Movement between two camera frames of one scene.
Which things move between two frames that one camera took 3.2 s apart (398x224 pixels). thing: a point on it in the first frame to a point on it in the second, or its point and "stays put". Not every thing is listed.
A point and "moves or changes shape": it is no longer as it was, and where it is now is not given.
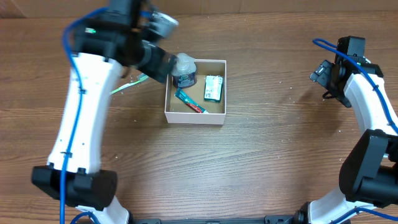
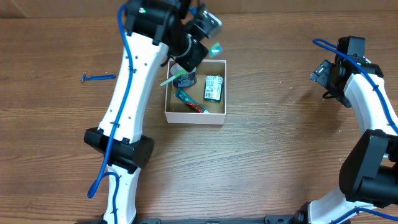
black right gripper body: [325, 76] stays put
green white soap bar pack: [213, 88] stays put
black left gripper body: [152, 60] to [188, 61]
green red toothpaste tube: [185, 98] stays put
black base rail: [268, 219] stays put
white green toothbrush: [140, 78] moves or changes shape
